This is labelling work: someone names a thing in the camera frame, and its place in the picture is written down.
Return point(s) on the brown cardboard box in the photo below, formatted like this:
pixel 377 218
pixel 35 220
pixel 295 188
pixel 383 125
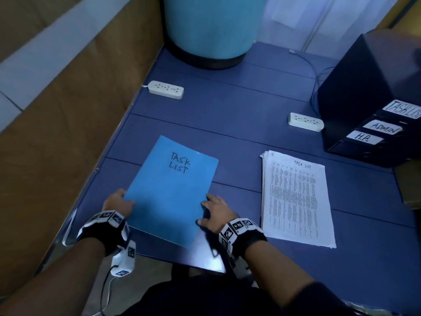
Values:
pixel 409 184

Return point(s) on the person's right hand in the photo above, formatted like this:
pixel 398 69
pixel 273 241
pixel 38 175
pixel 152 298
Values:
pixel 218 214

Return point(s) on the teal cylindrical barrel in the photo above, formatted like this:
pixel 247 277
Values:
pixel 214 26

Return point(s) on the white partition panel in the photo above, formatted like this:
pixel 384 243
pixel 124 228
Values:
pixel 329 19

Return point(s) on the person's left forearm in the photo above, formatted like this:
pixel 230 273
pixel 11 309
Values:
pixel 52 279

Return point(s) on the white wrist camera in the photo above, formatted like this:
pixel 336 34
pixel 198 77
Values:
pixel 123 260
pixel 233 263

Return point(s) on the neat stack of printed papers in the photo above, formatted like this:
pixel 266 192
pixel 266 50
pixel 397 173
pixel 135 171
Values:
pixel 296 197

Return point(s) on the person's right forearm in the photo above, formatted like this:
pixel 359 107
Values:
pixel 279 273

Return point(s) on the person's dark trousers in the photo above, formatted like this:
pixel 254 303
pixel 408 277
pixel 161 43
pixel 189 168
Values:
pixel 263 296

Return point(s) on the person's left hand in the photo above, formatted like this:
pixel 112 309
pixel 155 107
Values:
pixel 118 202

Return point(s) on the white power strip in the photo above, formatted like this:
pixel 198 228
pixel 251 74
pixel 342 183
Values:
pixel 165 89
pixel 306 121

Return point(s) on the black marker wristband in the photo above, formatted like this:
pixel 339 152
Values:
pixel 242 237
pixel 104 228

